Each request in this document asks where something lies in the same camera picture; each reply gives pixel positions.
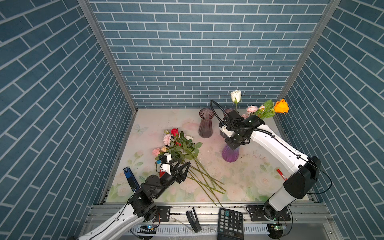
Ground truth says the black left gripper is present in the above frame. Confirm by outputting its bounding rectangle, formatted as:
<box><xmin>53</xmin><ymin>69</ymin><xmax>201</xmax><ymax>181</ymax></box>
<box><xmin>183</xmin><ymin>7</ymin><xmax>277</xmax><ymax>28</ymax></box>
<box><xmin>153</xmin><ymin>158</ymin><xmax>191</xmax><ymax>201</ymax></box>

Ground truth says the purple blue ribbed glass vase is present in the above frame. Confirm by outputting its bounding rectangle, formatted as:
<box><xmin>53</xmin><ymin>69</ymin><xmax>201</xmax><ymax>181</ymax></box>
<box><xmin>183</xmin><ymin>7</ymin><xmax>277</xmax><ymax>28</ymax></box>
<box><xmin>222</xmin><ymin>145</ymin><xmax>240</xmax><ymax>163</ymax></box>

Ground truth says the white rose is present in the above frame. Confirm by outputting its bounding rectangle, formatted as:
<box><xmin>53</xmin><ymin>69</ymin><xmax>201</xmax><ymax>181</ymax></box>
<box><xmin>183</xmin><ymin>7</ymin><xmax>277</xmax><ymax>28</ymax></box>
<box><xmin>230</xmin><ymin>90</ymin><xmax>242</xmax><ymax>109</ymax></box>

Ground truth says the orange rose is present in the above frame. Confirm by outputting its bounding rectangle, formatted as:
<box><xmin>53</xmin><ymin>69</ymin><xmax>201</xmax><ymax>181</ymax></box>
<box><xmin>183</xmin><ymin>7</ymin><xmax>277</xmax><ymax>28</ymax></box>
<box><xmin>254</xmin><ymin>98</ymin><xmax>290</xmax><ymax>119</ymax></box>

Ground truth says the pink rose stem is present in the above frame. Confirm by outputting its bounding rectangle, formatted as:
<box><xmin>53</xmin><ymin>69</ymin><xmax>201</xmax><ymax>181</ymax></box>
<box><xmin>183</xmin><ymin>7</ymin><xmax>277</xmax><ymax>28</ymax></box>
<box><xmin>242</xmin><ymin>105</ymin><xmax>265</xmax><ymax>119</ymax></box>

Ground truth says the pink glass vase with twine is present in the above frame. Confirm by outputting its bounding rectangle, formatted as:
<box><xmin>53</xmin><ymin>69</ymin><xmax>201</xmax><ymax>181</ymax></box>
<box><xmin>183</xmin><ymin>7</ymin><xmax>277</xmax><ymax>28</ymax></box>
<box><xmin>224</xmin><ymin>108</ymin><xmax>236</xmax><ymax>116</ymax></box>

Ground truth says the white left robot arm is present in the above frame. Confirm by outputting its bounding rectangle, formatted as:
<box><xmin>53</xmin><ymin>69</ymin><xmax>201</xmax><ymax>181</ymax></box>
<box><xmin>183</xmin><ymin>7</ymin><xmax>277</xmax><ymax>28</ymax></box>
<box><xmin>74</xmin><ymin>159</ymin><xmax>191</xmax><ymax>240</ymax></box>

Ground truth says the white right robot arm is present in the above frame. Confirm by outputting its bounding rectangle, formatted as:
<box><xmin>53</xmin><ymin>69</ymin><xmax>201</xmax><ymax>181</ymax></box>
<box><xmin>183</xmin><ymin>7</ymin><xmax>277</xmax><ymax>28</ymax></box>
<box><xmin>219</xmin><ymin>110</ymin><xmax>321</xmax><ymax>221</ymax></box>

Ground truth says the dark smoky glass vase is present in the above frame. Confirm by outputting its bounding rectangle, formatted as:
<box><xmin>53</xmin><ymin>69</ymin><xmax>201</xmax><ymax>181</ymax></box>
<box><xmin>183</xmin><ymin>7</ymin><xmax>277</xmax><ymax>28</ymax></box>
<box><xmin>199</xmin><ymin>108</ymin><xmax>215</xmax><ymax>139</ymax></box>

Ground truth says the bunch of roses on table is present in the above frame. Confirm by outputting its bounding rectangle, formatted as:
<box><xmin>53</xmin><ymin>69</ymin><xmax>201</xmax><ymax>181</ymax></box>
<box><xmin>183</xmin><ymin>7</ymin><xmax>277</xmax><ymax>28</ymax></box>
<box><xmin>152</xmin><ymin>128</ymin><xmax>226</xmax><ymax>205</ymax></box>

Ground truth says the black stapler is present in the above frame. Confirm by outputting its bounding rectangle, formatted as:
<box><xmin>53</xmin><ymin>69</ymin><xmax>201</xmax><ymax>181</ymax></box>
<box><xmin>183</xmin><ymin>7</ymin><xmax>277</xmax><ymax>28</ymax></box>
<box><xmin>186</xmin><ymin>208</ymin><xmax>202</xmax><ymax>233</ymax></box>

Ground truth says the blue stapler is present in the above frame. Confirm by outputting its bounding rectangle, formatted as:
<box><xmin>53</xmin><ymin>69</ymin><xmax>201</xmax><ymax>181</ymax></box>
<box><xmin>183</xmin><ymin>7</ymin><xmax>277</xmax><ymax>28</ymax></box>
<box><xmin>124</xmin><ymin>167</ymin><xmax>140</xmax><ymax>192</ymax></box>

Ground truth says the red white marker pen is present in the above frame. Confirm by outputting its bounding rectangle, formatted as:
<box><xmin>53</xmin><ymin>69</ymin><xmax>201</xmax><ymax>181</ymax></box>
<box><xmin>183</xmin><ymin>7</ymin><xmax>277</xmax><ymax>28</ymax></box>
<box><xmin>277</xmin><ymin>169</ymin><xmax>287</xmax><ymax>181</ymax></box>

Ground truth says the black calculator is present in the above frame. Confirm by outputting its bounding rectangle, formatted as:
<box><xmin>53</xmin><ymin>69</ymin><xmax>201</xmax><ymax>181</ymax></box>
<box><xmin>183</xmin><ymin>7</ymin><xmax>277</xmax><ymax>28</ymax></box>
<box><xmin>217</xmin><ymin>208</ymin><xmax>244</xmax><ymax>240</ymax></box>

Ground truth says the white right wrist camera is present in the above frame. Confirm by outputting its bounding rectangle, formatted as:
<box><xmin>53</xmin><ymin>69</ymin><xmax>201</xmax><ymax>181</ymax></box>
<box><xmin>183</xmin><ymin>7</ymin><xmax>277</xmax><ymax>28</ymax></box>
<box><xmin>219</xmin><ymin>123</ymin><xmax>234</xmax><ymax>138</ymax></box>

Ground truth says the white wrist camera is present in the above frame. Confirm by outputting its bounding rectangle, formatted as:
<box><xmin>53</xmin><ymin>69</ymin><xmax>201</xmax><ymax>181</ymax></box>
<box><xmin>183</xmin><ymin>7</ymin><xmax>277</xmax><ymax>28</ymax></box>
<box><xmin>156</xmin><ymin>153</ymin><xmax>172</xmax><ymax>175</ymax></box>
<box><xmin>219</xmin><ymin>123</ymin><xmax>234</xmax><ymax>138</ymax></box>

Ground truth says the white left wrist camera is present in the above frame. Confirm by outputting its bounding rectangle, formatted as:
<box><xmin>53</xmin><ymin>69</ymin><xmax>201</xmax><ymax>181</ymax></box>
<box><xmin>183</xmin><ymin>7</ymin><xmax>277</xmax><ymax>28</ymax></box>
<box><xmin>156</xmin><ymin>153</ymin><xmax>172</xmax><ymax>175</ymax></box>

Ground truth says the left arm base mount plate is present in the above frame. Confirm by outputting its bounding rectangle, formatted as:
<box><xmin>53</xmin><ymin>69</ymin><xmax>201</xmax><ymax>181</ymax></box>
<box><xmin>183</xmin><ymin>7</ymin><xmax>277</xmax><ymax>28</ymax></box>
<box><xmin>152</xmin><ymin>206</ymin><xmax>171</xmax><ymax>223</ymax></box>

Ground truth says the aluminium front rail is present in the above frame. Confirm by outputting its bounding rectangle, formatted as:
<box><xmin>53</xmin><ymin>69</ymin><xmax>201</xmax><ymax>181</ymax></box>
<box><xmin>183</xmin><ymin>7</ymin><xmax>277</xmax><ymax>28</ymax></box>
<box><xmin>85</xmin><ymin>201</ymin><xmax>333</xmax><ymax>227</ymax></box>

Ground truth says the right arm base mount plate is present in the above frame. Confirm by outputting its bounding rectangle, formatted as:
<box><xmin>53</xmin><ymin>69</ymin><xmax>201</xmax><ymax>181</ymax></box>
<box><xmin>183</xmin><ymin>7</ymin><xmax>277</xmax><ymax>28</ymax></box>
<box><xmin>246</xmin><ymin>205</ymin><xmax>292</xmax><ymax>222</ymax></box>

